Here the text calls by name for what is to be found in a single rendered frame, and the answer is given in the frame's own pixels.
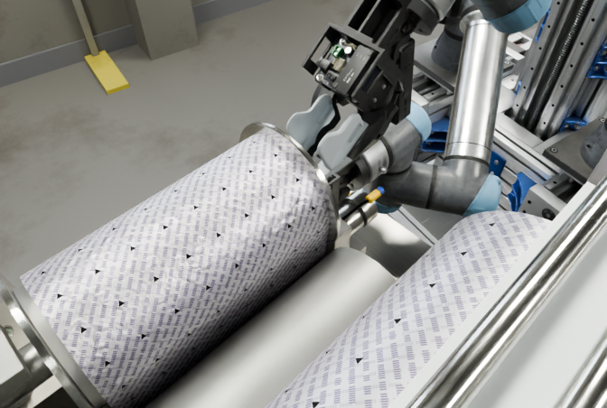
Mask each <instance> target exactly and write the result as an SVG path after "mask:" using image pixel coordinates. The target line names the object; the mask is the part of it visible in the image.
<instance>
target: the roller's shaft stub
mask: <svg viewBox="0 0 607 408"><path fill-rule="evenodd" d="M18 352H19V353H20V355H21V357H22V358H23V361H24V363H25V364H26V365H27V367H28V368H29V370H30V372H31V373H32V377H31V378H30V379H29V380H27V381H26V382H24V383H23V384H22V385H20V386H18V387H17V388H16V389H14V390H13V391H12V392H11V393H10V394H8V395H6V396H5V397H4V398H2V399H1V400H0V408H10V407H11V406H12V405H14V404H15V403H17V402H18V401H20V400H21V399H23V398H24V397H25V396H26V395H28V394H29V393H30V392H32V391H33V390H34V389H36V388H37V387H38V386H40V385H42V384H43V383H44V382H46V381H47V380H48V379H50V378H51V377H53V376H54V374H53V373H52V372H51V370H50V369H49V368H48V367H47V365H46V364H45V363H44V361H43V360H42V358H41V356H40V355H39V354H38V352H37V351H36V349H35V348H34V346H33V345H32V343H31V342H29V343H28V344H26V345H25V346H23V347H22V348H20V349H18Z"/></svg>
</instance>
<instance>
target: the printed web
mask: <svg viewBox="0 0 607 408"><path fill-rule="evenodd" d="M551 222H552V221H550V220H547V219H544V218H540V217H536V216H533V215H529V214H525V213H519V212H513V211H486V212H481V213H477V214H473V215H471V216H469V217H467V218H464V219H462V220H461V221H459V222H458V223H457V224H456V225H454V226H453V227H452V228H451V229H450V230H449V231H448V232H447V233H446V234H445V235H444V236H443V237H442V238H441V239H440V240H439V241H438V242H437V243H436V244H435V245H433V246H432V247H431V248H430V249H429V250H428V251H427V252H426V253H425V254H424V255H423V256H422V257H421V258H420V259H419V260H418V261H417V262H416V263H415V264H413V265H412V266H411V267H410V268H409V269H408V270H407V271H406V272H405V273H404V274H403V275H402V276H401V277H400V278H399V279H398V280H397V281H396V282H395V283H394V284H392V285H391V286H390V287H389V288H388V289H387V290H386V291H385V292H384V293H383V294H382V295H381V296H380V297H379V298H378V299H377V300H376V301H375V302H374V303H373V304H371V305H370V306H369V307H368V308H367V309H366V310H365V311H364V312H363V313H362V314H361V315H360V316H359V317H358V318H357V319H356V320H355V321H354V322H353V323H352V324H351V325H349V327H348V328H346V329H345V330H344V331H343V332H342V333H341V334H340V335H339V337H337V338H336V339H335V340H334V341H333V342H332V343H331V344H330V345H329V346H328V347H327V348H326V349H325V350H324V351H323V352H322V353H321V354H320V355H319V356H318V357H317V358H316V359H315V360H314V361H313V362H312V363H311V364H310V365H308V366H307V367H306V368H305V369H304V370H303V371H302V372H301V373H300V374H299V375H298V376H297V377H296V378H295V379H294V380H293V381H292V382H291V383H290V384H289V385H287V386H286V387H285V388H284V389H283V390H282V391H281V392H280V393H279V394H278V395H277V396H276V397H275V398H274V399H273V400H272V401H271V402H270V403H269V404H268V405H266V406H265V407H264V408H388V407H389V406H390V405H391V403H392V402H393V401H394V400H395V399H396V398H397V396H398V395H399V394H400V393H401V392H402V391H403V390H404V389H405V387H406V386H407V385H408V384H409V383H410V382H411V380H412V379H413V378H414V377H415V376H416V375H417V374H418V372H419V371H420V370H421V369H422V368H423V367H424V366H425V364H426V363H427V362H428V361H429V360H430V359H431V358H432V356H433V355H434V354H435V353H436V352H437V351H438V350H439V348H440V347H441V346H442V345H443V344H444V343H445V341H446V340H447V339H448V338H449V337H451V336H452V334H453V333H454V332H455V331H456V330H457V329H458V328H459V327H460V325H461V324H462V323H463V322H464V321H465V320H466V318H467V317H468V316H469V315H470V314H471V313H472V312H473V310H474V309H475V308H476V307H477V306H478V305H479V304H480V302H481V301H482V300H483V299H484V298H485V297H486V296H487V294H488V293H489V292H490V291H491V290H492V289H493V288H494V286H495V285H496V284H497V283H498V282H499V281H500V279H501V278H502V277H503V276H504V275H505V274H506V273H507V272H508V270H509V269H510V268H511V267H512V266H513V265H514V263H516V262H517V260H518V259H519V258H520V257H521V256H522V255H523V254H524V253H525V252H526V251H527V250H528V248H529V247H530V246H531V245H532V244H533V243H534V242H535V240H536V239H537V238H538V237H539V236H540V235H541V234H542V232H543V231H544V230H545V229H546V228H547V227H548V225H549V224H550V223H551ZM328 228H329V215H328V210H327V207H326V204H325V201H324V198H323V195H322V193H321V191H320V189H319V187H318V185H317V183H316V181H315V180H314V178H313V176H312V175H311V173H310V172H309V171H308V170H307V168H306V167H305V166H304V164H303V163H302V162H301V161H300V159H299V158H298V157H297V156H296V155H295V154H294V153H293V152H292V151H291V150H290V149H289V148H287V147H286V146H285V145H284V144H282V143H281V142H279V141H278V140H276V139H275V138H273V137H271V136H269V135H266V134H253V135H251V136H250V137H249V138H247V139H246V140H244V141H243V142H241V143H239V144H237V145H235V146H234V147H232V148H230V149H229V150H227V151H226V152H225V153H222V154H221V155H219V156H218V157H216V158H214V159H213V160H211V161H209V162H207V163H205V164H204V165H202V166H201V167H200V168H198V169H197V170H195V171H193V172H191V173H189V174H188V175H186V176H184V177H183V178H181V179H179V180H178V181H176V182H175V183H173V184H172V185H170V186H168V187H167V188H165V189H163V190H161V191H159V192H158V193H156V194H154V195H153V196H152V197H150V198H149V199H147V200H145V201H143V202H142V203H140V204H138V205H137V206H135V207H133V208H132V209H130V210H128V211H127V212H125V213H124V214H122V215H121V216H119V217H117V218H115V219H113V220H112V221H110V222H108V223H107V224H106V225H104V226H103V227H100V228H99V229H97V230H96V231H94V232H92V233H91V234H89V235H87V236H85V237H83V238H82V239H81V240H79V241H78V242H76V243H74V244H73V245H71V246H69V247H67V248H66V249H64V250H62V251H61V252H59V253H58V254H56V255H54V256H53V257H51V258H49V259H48V260H46V261H45V262H43V263H41V264H39V265H37V266H36V267H34V268H33V269H32V270H30V271H28V272H27V273H25V274H23V275H21V276H20V279H21V281H22V283H23V285H24V287H25V288H26V290H27V292H28V293H29V294H30V295H31V297H32V298H33V300H34V302H35V303H36V305H37V306H38V308H39V309H40V311H41V312H42V314H43V316H44V317H45V319H46V320H47V321H48V322H49V324H50V325H51V327H52V328H53V330H54V331H55V333H56V334H57V336H58V337H59V338H60V340H61V342H62V343H63V344H64V346H65V347H66V349H68V351H69V352H70V354H71V355H72V356H73V358H74V359H75V361H76V362H77V363H78V365H79V366H80V368H81V369H82V371H83V372H84V373H85V375H86V376H87V377H88V379H89V380H90V382H91V383H92V384H93V385H94V386H95V387H96V389H97V390H98V391H99V393H100V394H101V395H102V396H103V398H104V399H105V400H106V401H107V403H108V404H109V405H110V406H111V407H112V408H145V407H146V406H147V405H148V404H149V403H150V402H152V401H153V400H154V399H155V398H156V397H157V396H159V395H160V394H161V393H162V392H164V391H165V390H166V389H167V388H168V387H170V386H171V385H172V384H173V383H175V382H176V381H177V380H178V379H179V378H181V377H182V376H183V375H184V374H186V373H187V372H188V371H189V370H190V369H192V368H193V367H194V366H195V365H197V364H198V363H199V362H200V361H201V360H203V359H204V358H205V357H206V356H207V355H208V354H209V353H210V352H211V351H213V350H214V349H215V348H216V347H218V346H219V345H220V344H221V343H222V342H224V341H225V340H226V339H227V338H229V337H230V336H231V335H232V334H234V333H235V332H236V331H237V330H238V329H240V328H241V327H242V326H243V325H245V324H246V323H247V322H248V321H249V320H251V319H252V318H253V317H254V316H256V315H257V314H258V313H259V312H260V311H262V310H263V309H264V308H265V307H266V306H267V305H268V304H269V303H270V302H272V301H273V300H274V299H275V298H277V297H278V296H279V295H280V294H281V293H283V292H284V291H285V290H286V289H288V288H289V287H290V286H291V285H292V284H294V283H295V282H296V281H297V280H299V279H300V278H301V277H302V276H303V275H305V274H306V273H307V272H308V271H310V270H311V269H312V268H313V267H314V266H316V265H317V264H318V263H319V262H321V260H322V259H323V258H324V255H325V248H326V242H327V236H328Z"/></svg>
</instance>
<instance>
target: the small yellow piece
mask: <svg viewBox="0 0 607 408"><path fill-rule="evenodd" d="M384 192H385V191H384V189H383V188H382V187H378V188H377V189H375V190H373V191H372V192H371V193H370V194H369V195H368V196H367V197H366V198H365V199H366V200H364V201H362V202H361V203H360V204H359V205H358V206H356V207H355V208H354V209H353V210H351V211H350V212H349V213H348V214H346V215H345V216H344V217H342V218H341V219H342V220H344V219H346V218H347V217H348V216H350V215H351V214H352V213H353V212H355V211H356V210H357V209H359V208H360V207H361V206H363V205H364V204H366V203H369V204H371V203H372V202H373V201H375V200H376V199H377V198H379V197H380V196H381V195H382V194H383V193H384Z"/></svg>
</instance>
